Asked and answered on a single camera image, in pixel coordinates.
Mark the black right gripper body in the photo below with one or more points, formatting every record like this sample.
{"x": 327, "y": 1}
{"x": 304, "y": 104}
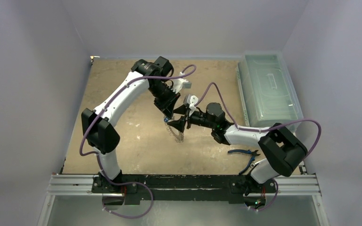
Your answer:
{"x": 188, "y": 117}

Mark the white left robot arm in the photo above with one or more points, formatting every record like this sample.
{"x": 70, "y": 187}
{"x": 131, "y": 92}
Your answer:
{"x": 100, "y": 137}

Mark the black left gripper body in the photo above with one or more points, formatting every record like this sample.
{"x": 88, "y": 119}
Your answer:
{"x": 160, "y": 91}

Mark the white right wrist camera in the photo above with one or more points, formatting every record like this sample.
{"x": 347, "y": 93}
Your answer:
{"x": 190, "y": 101}

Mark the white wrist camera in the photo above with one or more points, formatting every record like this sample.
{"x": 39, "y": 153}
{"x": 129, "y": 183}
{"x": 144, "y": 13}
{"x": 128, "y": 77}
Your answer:
{"x": 190, "y": 101}
{"x": 179, "y": 84}

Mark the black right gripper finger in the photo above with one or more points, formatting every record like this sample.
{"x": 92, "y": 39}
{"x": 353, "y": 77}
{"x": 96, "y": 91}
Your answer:
{"x": 183, "y": 110}
{"x": 178, "y": 124}

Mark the aluminium frame rail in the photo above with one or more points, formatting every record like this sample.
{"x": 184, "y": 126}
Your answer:
{"x": 72, "y": 184}

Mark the clear plastic storage bin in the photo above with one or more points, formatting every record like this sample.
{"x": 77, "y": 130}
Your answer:
{"x": 267, "y": 92}

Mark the silver wrench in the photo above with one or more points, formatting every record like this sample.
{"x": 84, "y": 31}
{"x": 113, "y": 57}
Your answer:
{"x": 252, "y": 165}

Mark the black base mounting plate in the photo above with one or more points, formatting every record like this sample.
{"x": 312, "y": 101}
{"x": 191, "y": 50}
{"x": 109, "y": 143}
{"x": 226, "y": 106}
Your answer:
{"x": 234, "y": 189}

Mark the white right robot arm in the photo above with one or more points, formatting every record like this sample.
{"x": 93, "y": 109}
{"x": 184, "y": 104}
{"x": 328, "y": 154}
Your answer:
{"x": 283, "y": 151}

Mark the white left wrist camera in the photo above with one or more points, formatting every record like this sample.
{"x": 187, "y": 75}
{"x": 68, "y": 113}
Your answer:
{"x": 179, "y": 84}

